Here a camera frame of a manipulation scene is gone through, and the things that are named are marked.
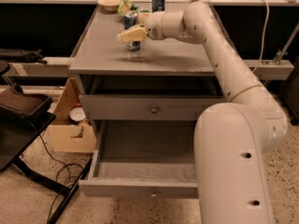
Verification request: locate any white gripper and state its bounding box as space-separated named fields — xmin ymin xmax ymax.
xmin=117 ymin=11 xmax=164 ymax=42

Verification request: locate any red bull can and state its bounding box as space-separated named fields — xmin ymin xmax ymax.
xmin=123 ymin=11 xmax=140 ymax=51

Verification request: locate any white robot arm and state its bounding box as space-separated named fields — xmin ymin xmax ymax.
xmin=118 ymin=2 xmax=288 ymax=224

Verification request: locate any grey wooden drawer cabinet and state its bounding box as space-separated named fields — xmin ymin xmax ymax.
xmin=70 ymin=4 xmax=225 ymax=130

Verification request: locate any brass upper drawer knob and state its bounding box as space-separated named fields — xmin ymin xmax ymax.
xmin=150 ymin=106 xmax=158 ymax=114

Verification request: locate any closed grey upper drawer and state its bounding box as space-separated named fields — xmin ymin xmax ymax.
xmin=79 ymin=94 xmax=225 ymax=121

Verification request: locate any open grey middle drawer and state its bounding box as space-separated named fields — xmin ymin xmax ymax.
xmin=79 ymin=120 xmax=198 ymax=199

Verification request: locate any green chip bag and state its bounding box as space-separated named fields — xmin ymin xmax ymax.
xmin=118 ymin=0 xmax=150 ymax=16

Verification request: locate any white bowl on cabinet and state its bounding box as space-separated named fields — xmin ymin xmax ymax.
xmin=97 ymin=0 xmax=121 ymax=12

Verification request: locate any white bowl in box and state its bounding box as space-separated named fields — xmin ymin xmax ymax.
xmin=69 ymin=107 xmax=86 ymax=122

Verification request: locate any black object on ledge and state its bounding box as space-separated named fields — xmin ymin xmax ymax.
xmin=0 ymin=49 xmax=48 ymax=64

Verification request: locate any cardboard box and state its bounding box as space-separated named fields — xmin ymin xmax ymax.
xmin=50 ymin=77 xmax=96 ymax=153

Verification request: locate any black side table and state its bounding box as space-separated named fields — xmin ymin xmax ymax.
xmin=0 ymin=60 xmax=93 ymax=224

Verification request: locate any white cable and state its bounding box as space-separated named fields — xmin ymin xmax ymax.
xmin=251 ymin=0 xmax=271 ymax=74

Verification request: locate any black cable on floor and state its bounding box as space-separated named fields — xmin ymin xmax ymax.
xmin=36 ymin=133 xmax=85 ymax=222

